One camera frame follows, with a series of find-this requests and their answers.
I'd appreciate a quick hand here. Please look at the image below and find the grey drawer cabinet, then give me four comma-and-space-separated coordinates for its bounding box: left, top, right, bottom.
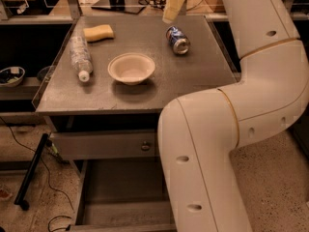
36, 15, 237, 232

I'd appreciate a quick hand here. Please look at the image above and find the open grey middle drawer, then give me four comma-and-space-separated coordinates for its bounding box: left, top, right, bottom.
69, 157, 177, 232

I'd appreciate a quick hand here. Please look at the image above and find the blue pepsi can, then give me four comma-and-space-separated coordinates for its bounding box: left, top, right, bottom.
166, 26, 190, 55

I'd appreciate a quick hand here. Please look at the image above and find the white paper bowl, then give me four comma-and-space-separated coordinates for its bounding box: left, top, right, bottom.
107, 53, 155, 85

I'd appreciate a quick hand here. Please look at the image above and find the round metal drawer knob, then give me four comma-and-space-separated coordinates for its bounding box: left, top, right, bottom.
141, 141, 151, 151

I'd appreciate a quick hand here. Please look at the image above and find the bowl with dark items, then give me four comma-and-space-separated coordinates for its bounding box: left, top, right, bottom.
0, 67, 25, 87

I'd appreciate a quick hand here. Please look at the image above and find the black monitor stand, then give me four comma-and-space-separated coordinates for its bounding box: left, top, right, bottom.
91, 0, 146, 15

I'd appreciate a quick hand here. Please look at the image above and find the clear plastic water bottle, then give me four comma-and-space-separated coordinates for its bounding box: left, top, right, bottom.
70, 36, 93, 82

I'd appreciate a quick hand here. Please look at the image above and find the black floor cable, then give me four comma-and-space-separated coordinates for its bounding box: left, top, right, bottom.
0, 116, 75, 232

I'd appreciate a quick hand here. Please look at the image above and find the yellow sponge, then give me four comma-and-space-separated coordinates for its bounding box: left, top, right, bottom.
83, 24, 114, 43

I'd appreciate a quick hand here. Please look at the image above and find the black bar on floor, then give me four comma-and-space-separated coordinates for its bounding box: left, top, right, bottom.
14, 133, 48, 211

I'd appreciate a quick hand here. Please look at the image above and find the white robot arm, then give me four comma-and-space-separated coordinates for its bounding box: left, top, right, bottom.
157, 0, 309, 232

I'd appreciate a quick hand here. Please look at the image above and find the grey top drawer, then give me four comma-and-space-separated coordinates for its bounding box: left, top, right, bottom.
50, 130, 158, 160

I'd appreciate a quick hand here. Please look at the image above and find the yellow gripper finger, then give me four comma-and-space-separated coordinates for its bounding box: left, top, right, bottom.
162, 0, 185, 24

